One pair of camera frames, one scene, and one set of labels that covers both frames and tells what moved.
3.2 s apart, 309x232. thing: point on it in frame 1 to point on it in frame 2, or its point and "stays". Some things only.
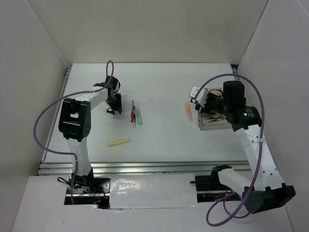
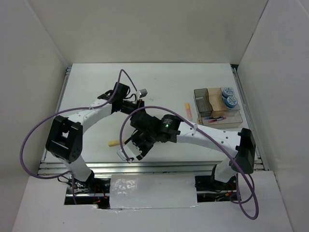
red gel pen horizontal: x=211 y=121 stays
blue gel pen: x=211 y=118 stays
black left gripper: x=118 y=107 to x=140 y=104
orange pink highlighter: x=189 y=111 stays
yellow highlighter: x=112 y=143 stays
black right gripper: x=206 y=108 to x=134 y=138
